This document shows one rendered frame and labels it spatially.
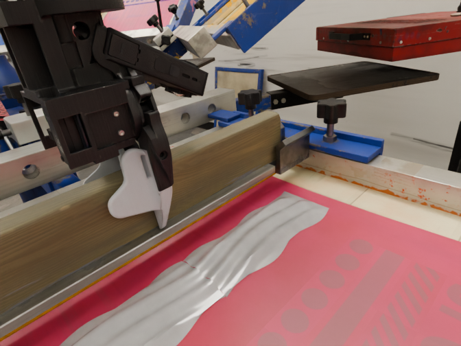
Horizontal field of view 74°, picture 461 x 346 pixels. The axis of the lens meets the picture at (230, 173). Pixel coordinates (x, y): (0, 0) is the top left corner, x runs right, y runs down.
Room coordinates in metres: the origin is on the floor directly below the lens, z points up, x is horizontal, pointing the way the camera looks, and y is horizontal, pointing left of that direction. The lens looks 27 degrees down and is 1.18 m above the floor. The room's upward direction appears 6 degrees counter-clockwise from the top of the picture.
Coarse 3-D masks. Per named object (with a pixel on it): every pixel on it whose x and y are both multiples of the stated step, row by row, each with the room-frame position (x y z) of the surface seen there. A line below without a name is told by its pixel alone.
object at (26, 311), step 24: (264, 168) 0.37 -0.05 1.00; (240, 192) 0.33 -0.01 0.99; (192, 216) 0.28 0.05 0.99; (144, 240) 0.24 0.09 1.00; (96, 264) 0.22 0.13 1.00; (120, 264) 0.22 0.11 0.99; (48, 288) 0.19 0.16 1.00; (72, 288) 0.19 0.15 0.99; (24, 312) 0.17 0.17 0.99; (0, 336) 0.16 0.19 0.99
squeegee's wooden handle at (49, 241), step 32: (224, 128) 0.36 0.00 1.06; (256, 128) 0.37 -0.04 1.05; (192, 160) 0.30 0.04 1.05; (224, 160) 0.33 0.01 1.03; (256, 160) 0.37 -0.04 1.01; (64, 192) 0.24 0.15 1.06; (96, 192) 0.24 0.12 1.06; (192, 192) 0.30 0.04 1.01; (0, 224) 0.20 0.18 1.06; (32, 224) 0.20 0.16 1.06; (64, 224) 0.21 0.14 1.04; (96, 224) 0.23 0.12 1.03; (128, 224) 0.25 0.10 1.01; (0, 256) 0.18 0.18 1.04; (32, 256) 0.19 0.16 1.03; (64, 256) 0.21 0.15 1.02; (96, 256) 0.22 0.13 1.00; (0, 288) 0.18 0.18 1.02; (32, 288) 0.19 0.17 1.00
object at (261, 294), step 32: (256, 192) 0.37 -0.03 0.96; (288, 192) 0.36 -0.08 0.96; (192, 224) 0.31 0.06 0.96; (224, 224) 0.31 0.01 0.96; (320, 224) 0.29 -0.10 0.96; (352, 224) 0.28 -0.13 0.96; (384, 224) 0.27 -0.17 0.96; (288, 256) 0.24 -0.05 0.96; (320, 256) 0.23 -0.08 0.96; (416, 256) 0.22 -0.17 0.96; (448, 256) 0.22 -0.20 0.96; (256, 288) 0.20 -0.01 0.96; (288, 288) 0.20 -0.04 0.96; (256, 320) 0.17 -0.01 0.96
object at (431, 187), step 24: (312, 168) 0.42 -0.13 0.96; (336, 168) 0.39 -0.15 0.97; (360, 168) 0.36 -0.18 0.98; (384, 168) 0.34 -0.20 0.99; (408, 168) 0.33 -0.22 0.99; (432, 168) 0.33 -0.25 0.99; (384, 192) 0.34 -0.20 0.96; (408, 192) 0.31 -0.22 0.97; (432, 192) 0.30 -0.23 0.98; (456, 192) 0.28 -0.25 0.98; (0, 216) 0.33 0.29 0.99
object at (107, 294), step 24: (144, 264) 0.25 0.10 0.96; (168, 264) 0.25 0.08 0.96; (96, 288) 0.23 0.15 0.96; (120, 288) 0.22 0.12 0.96; (48, 312) 0.20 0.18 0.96; (72, 312) 0.20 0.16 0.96; (96, 312) 0.20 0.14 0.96; (216, 312) 0.18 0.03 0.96; (240, 312) 0.18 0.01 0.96; (24, 336) 0.18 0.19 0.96; (48, 336) 0.18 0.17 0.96; (192, 336) 0.16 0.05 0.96; (216, 336) 0.16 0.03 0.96; (240, 336) 0.16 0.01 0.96
